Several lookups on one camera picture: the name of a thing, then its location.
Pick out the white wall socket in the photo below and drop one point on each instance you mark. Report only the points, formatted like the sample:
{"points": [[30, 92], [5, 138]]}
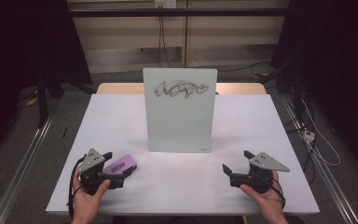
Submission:
{"points": [[165, 3]]}

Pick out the pale green glass whiteboard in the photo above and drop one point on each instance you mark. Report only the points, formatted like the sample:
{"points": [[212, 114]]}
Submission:
{"points": [[180, 121]]}

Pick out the black curtain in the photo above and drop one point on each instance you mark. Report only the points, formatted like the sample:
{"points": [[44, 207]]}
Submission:
{"points": [[345, 77], [18, 46]]}

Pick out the aluminium floor rail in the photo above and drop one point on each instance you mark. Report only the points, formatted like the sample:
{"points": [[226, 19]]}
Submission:
{"points": [[326, 180], [18, 174]]}

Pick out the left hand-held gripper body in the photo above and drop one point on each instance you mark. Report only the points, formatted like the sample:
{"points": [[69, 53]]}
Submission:
{"points": [[91, 160]]}

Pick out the person's right hand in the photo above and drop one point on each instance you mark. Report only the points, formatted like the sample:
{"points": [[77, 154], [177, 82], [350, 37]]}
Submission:
{"points": [[268, 200]]}

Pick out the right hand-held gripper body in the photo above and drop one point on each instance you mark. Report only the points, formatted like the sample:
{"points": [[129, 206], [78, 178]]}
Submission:
{"points": [[264, 161]]}

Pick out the person's left hand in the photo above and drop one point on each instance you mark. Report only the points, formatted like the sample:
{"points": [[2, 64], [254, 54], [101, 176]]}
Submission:
{"points": [[85, 203]]}

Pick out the white table mat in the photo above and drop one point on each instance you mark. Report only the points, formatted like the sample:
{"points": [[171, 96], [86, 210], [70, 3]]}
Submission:
{"points": [[180, 186]]}

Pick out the black metal stand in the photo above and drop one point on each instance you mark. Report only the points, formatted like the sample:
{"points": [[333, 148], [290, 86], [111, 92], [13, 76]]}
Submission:
{"points": [[297, 90], [42, 99]]}

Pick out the black horizontal bar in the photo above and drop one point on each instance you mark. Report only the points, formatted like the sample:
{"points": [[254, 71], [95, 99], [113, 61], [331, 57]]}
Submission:
{"points": [[121, 12]]}

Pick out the yellow floor tape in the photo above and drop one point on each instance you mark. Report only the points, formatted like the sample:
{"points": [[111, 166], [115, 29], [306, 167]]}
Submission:
{"points": [[260, 75], [32, 101]]}

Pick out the light wooden table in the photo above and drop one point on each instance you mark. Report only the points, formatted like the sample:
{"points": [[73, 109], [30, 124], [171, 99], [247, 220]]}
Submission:
{"points": [[118, 88]]}

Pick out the wooden wall post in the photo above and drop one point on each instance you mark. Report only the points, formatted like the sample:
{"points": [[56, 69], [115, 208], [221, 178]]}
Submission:
{"points": [[185, 34]]}

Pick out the purple board eraser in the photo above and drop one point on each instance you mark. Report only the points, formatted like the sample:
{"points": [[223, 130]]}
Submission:
{"points": [[121, 163]]}

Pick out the black pen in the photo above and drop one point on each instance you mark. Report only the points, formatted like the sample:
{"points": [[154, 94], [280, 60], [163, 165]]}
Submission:
{"points": [[64, 132]]}

